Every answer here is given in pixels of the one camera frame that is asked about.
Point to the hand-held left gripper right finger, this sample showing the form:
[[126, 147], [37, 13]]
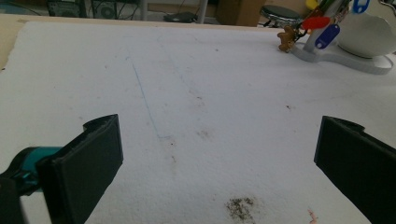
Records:
[[358, 161]]

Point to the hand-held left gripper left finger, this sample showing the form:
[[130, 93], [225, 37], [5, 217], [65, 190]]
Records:
[[84, 174]]

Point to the white key holder stand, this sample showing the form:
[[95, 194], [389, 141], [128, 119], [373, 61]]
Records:
[[339, 59]]

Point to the bunch of colourful key tags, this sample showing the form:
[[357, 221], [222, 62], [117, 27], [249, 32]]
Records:
[[316, 22]]

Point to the white foam mat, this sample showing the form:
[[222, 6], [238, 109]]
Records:
[[186, 93]]

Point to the small black computer tower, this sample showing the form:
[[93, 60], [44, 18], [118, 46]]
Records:
[[104, 9]]

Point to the black round stool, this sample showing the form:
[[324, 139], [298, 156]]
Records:
[[280, 14]]

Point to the white desk leg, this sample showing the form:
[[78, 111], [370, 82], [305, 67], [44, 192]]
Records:
[[202, 11], [144, 9]]

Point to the flat black device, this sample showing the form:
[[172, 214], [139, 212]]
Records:
[[180, 17]]

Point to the cardboard box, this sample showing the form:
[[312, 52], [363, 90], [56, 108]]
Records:
[[239, 12]]

